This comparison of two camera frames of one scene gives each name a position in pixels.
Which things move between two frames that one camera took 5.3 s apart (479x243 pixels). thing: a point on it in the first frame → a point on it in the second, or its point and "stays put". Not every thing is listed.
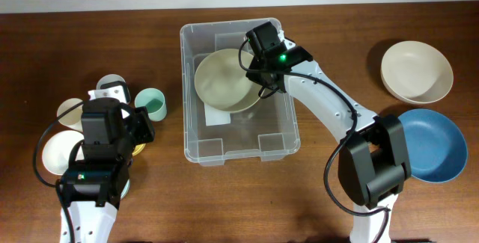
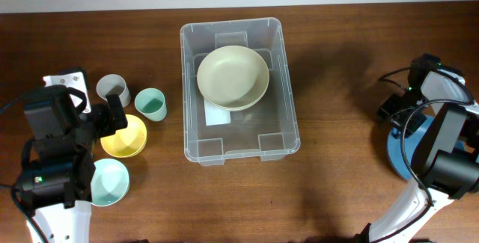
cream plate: [221, 84] stays put
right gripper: [254, 62] → [385, 108]
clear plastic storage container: [226, 117] stays put
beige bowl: [415, 72] → [233, 78]
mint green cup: [154, 101] stays put
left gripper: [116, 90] → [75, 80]
